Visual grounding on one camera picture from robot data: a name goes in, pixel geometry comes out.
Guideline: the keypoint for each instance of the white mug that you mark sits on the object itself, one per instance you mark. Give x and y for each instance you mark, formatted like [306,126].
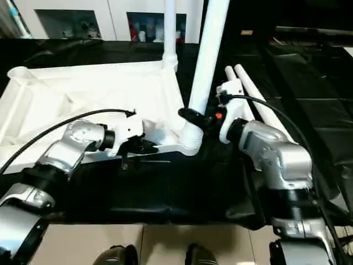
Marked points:
[142,36]
[179,37]

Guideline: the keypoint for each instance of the white plastic table top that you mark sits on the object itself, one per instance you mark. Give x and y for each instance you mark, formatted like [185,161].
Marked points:
[69,91]

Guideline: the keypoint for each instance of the white glass door cabinet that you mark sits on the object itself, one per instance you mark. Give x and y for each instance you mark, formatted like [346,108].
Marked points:
[110,16]

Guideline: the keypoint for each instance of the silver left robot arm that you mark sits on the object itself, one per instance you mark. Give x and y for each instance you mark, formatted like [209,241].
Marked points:
[69,140]

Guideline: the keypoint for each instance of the black work mat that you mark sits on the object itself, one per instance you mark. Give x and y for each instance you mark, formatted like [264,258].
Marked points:
[179,187]

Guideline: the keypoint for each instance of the white flat board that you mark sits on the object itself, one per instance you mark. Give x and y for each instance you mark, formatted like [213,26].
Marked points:
[348,52]

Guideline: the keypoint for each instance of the white blue patterned container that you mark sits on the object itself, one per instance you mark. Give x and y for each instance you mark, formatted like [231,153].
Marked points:
[159,33]

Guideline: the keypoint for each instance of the small white figurine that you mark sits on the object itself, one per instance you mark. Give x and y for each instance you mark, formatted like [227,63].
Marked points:
[66,33]

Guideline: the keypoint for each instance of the dark metal bar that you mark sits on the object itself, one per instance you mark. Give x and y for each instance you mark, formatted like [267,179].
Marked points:
[314,30]

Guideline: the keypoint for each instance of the red bottle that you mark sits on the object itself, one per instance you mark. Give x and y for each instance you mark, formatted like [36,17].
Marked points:
[134,31]

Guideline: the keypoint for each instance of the dark left robot foot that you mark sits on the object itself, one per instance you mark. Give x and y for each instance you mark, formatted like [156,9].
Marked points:
[115,255]

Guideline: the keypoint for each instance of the yellowish label tag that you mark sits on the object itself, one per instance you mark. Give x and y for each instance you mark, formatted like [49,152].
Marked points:
[247,32]

